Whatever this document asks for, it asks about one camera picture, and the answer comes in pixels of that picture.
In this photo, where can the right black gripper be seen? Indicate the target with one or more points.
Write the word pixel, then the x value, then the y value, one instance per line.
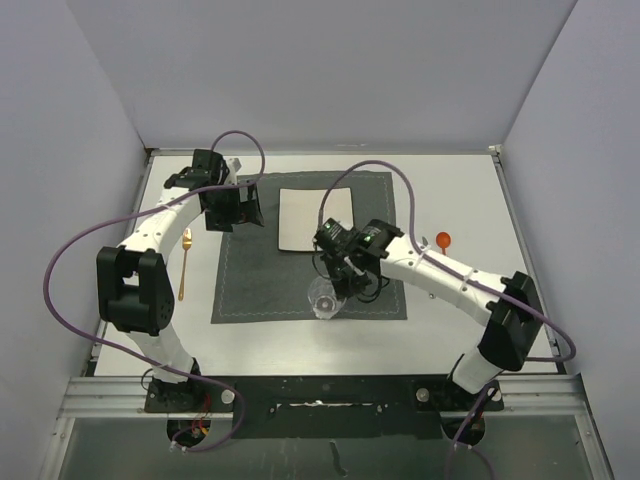
pixel 341 288

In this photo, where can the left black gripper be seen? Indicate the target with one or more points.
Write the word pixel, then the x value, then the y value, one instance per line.
pixel 242 211

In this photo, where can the clear plastic cup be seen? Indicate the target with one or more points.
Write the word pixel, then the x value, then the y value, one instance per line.
pixel 323 299

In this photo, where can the white square plate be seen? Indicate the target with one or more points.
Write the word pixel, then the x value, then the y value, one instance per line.
pixel 298 212

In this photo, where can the grey cloth placemat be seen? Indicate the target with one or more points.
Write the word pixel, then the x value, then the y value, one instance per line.
pixel 258 282

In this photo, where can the orange plastic spoon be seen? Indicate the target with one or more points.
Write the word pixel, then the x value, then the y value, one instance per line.
pixel 443 241

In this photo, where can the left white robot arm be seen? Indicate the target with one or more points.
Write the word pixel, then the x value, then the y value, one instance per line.
pixel 134 289

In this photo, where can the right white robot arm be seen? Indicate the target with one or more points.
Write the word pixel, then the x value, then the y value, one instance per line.
pixel 506 307

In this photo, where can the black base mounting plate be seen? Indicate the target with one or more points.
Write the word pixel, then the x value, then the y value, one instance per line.
pixel 334 407

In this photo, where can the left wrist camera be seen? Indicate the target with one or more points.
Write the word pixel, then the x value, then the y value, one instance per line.
pixel 233 165

